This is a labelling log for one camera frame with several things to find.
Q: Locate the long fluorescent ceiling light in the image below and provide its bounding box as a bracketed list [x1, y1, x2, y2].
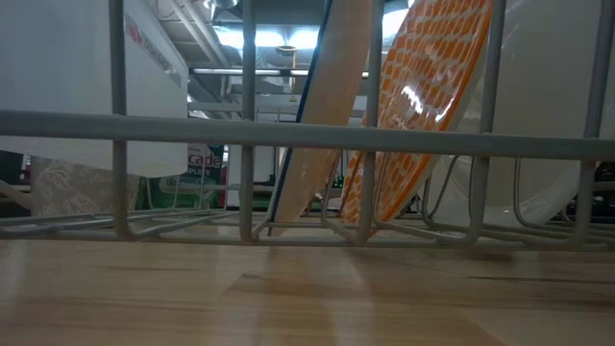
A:
[189, 66, 371, 78]

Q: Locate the beige patterned cloth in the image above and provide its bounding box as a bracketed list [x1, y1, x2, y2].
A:
[29, 156, 145, 217]

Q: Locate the white cabinet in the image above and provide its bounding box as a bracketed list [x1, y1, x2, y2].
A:
[226, 143, 289, 209]

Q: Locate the grey wire dish rack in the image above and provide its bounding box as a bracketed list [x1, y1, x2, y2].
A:
[0, 0, 615, 251]

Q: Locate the blue rimmed patterned plate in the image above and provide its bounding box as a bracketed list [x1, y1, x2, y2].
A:
[266, 0, 376, 236]

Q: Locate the white box with red logo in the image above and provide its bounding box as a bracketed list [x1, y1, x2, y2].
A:
[0, 0, 189, 179]

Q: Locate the plain white plate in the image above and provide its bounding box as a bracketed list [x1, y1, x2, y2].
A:
[422, 0, 615, 227]

